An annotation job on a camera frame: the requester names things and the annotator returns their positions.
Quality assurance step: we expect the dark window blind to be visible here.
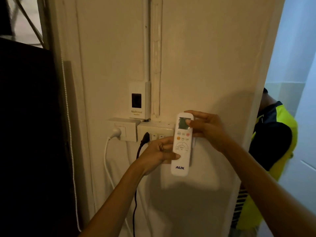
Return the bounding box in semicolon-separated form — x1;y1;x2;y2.
0;38;80;237

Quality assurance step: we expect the white wall switch box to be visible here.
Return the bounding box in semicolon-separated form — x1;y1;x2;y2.
137;121;175;144

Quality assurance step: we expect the white wall breaker box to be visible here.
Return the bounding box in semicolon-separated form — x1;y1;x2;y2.
128;81;151;120

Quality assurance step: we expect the white plug with cable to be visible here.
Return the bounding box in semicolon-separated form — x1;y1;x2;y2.
103;127;134;237

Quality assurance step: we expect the white beaded blind cord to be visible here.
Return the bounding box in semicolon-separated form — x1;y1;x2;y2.
60;54;82;232

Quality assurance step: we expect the person's right forearm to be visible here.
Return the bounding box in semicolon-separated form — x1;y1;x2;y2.
223;143;316;237

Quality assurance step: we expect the person's left hand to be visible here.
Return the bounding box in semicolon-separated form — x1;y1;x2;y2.
136;136;181;176

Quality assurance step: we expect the person's right hand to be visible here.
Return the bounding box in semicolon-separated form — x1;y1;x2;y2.
184;110;231;154

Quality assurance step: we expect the white air conditioner remote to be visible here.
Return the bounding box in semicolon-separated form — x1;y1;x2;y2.
171;112;194;177

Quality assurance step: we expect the black plug with cable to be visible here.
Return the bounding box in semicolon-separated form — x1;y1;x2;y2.
132;132;151;237

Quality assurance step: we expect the person's left forearm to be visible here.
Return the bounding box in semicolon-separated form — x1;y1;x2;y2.
79;162;151;237

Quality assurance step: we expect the white wall socket box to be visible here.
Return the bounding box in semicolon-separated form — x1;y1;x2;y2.
107;118;141;142

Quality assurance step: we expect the white wall cable conduit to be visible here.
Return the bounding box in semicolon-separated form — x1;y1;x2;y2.
143;0;163;119

